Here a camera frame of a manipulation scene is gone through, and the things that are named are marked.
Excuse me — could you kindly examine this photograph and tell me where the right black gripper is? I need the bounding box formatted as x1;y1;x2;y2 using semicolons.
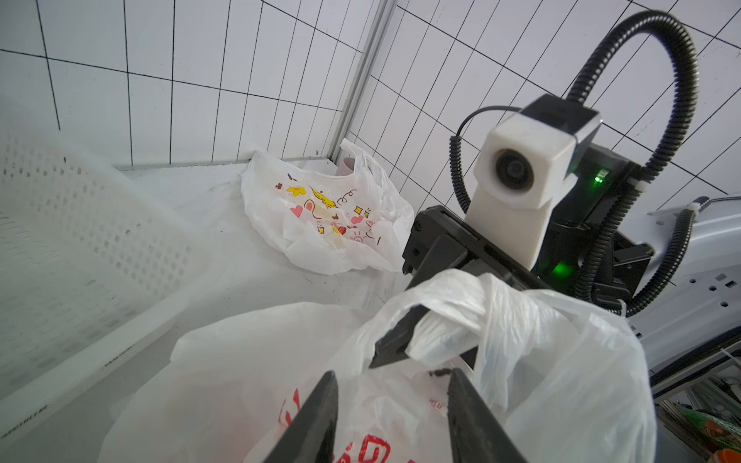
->
369;145;654;368

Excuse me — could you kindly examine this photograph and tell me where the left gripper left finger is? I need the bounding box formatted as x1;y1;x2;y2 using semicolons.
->
264;370;339;463

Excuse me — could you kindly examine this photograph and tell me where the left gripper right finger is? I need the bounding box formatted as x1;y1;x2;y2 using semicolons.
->
448;368;526;463

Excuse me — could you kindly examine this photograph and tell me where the white bag red lettering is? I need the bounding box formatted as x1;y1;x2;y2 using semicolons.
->
100;270;657;462

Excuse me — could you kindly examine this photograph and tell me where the white bag cartoon print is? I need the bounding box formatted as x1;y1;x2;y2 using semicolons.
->
241;140;415;275

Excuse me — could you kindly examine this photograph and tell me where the pink ceramic mug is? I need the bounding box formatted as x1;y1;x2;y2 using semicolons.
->
336;155;356;177

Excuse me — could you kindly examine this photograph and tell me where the white perforated plastic basket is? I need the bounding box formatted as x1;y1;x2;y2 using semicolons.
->
1;98;222;447

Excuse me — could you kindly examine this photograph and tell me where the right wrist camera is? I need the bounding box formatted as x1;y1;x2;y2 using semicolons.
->
464;95;602;270

